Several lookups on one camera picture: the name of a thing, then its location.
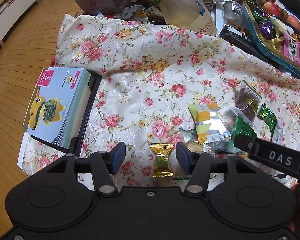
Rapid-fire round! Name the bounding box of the gold green candy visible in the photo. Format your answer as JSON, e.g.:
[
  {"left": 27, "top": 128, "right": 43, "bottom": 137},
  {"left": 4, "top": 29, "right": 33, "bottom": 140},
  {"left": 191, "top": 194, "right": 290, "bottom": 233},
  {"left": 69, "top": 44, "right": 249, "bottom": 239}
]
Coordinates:
[{"left": 149, "top": 143, "right": 173, "bottom": 178}]

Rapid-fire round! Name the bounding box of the large green snack packet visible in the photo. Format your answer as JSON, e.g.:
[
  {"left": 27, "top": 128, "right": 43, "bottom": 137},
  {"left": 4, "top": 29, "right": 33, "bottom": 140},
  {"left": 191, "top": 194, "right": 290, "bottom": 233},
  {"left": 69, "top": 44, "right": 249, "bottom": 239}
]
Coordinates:
[{"left": 215, "top": 107, "right": 257, "bottom": 155}]

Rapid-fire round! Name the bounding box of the gold tray with snacks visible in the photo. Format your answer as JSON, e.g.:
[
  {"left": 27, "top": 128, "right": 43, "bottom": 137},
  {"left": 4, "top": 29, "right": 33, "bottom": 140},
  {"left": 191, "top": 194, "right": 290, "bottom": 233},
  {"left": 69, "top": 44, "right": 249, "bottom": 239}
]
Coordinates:
[{"left": 242, "top": 1, "right": 300, "bottom": 78}]

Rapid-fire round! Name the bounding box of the white hawthorn stick packet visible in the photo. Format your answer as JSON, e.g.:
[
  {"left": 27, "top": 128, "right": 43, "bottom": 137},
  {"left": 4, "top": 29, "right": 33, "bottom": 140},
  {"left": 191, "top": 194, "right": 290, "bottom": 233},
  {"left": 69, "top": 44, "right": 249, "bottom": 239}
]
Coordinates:
[{"left": 271, "top": 120, "right": 284, "bottom": 145}]

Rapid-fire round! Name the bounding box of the yellow silver snack packet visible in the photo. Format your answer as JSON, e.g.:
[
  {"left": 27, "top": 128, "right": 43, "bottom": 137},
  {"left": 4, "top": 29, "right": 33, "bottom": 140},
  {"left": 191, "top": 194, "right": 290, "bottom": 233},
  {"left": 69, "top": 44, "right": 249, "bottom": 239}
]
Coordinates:
[{"left": 188, "top": 102, "right": 231, "bottom": 145}]

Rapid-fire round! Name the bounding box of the small green candy wrapper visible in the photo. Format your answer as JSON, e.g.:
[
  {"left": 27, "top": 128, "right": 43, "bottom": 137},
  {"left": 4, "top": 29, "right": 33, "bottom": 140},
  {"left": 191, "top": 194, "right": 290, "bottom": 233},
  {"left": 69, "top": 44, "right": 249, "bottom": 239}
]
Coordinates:
[{"left": 257, "top": 103, "right": 277, "bottom": 134}]

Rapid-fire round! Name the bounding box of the clear brown nut packet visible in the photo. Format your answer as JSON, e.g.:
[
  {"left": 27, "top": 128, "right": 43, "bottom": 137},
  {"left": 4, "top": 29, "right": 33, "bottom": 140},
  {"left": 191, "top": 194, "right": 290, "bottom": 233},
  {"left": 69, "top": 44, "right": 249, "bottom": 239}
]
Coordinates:
[{"left": 232, "top": 80, "right": 262, "bottom": 125}]

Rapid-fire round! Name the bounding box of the floral tablecloth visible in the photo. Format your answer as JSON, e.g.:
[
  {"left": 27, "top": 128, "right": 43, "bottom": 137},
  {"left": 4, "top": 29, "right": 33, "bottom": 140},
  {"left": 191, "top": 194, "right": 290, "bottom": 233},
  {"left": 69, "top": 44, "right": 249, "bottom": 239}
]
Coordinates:
[{"left": 17, "top": 13, "right": 300, "bottom": 193}]

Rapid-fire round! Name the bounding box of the pink snack bag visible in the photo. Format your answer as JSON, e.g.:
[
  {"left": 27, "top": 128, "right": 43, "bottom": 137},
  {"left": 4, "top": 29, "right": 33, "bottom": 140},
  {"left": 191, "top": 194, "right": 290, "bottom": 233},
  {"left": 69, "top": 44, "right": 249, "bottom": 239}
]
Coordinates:
[{"left": 283, "top": 35, "right": 300, "bottom": 67}]

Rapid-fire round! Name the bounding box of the black remote control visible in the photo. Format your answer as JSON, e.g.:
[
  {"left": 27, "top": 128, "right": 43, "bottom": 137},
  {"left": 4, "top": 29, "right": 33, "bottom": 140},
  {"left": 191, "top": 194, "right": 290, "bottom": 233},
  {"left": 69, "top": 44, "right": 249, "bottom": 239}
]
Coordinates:
[{"left": 218, "top": 25, "right": 268, "bottom": 62}]

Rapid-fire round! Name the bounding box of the small glass jar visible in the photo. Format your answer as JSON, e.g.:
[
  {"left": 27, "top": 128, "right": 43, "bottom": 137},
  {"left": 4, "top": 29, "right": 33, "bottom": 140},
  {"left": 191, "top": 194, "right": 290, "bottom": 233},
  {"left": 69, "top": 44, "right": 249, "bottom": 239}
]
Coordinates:
[{"left": 223, "top": 1, "right": 242, "bottom": 28}]

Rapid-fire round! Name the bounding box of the large beige paper bag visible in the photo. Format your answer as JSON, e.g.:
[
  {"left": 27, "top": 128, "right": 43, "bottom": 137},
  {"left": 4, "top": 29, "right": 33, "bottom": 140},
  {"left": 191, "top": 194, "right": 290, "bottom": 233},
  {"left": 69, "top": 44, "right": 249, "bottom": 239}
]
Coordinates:
[{"left": 148, "top": 0, "right": 217, "bottom": 36}]

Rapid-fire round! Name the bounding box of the red apple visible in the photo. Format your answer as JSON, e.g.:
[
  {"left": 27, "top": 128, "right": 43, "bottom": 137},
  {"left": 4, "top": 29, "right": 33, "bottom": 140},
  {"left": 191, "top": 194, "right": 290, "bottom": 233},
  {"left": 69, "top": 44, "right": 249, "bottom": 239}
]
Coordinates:
[{"left": 262, "top": 2, "right": 281, "bottom": 17}]

